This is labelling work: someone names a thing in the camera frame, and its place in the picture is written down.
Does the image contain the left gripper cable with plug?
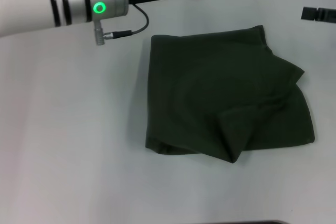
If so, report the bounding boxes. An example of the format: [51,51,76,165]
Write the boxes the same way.
[93,3,150,47]

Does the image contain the dark green printed t-shirt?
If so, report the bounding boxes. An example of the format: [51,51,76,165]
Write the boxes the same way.
[144,25,316,164]

